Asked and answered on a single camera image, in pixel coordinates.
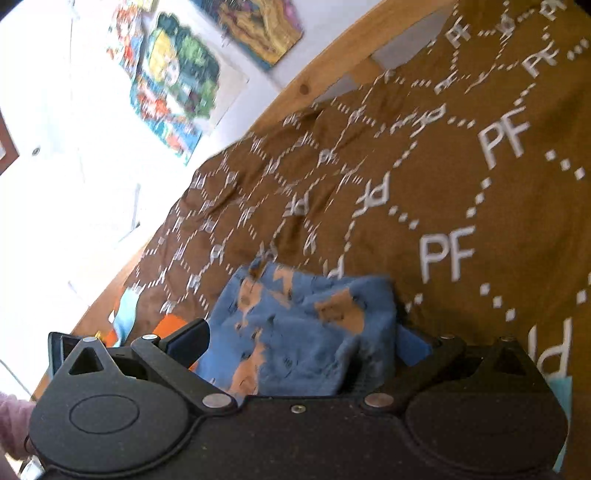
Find blue pants with orange print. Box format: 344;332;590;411
194;258;403;403

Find wooden bed frame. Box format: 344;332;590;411
30;0;462;402

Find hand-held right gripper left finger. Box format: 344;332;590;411
50;318;232;415

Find brown blanket with white lettering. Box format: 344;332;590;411
122;0;591;480

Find dark wooden picture frame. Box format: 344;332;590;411
0;110;20;176

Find red cartoon wall poster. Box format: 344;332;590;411
105;0;155;63

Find swirly colourful wall poster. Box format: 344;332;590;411
191;0;305;72

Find green cartoon figure wall poster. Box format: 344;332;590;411
139;9;251;137

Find flower pattern wall poster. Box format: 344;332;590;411
129;88;205;167

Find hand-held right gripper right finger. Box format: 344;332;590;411
361;325;551;412

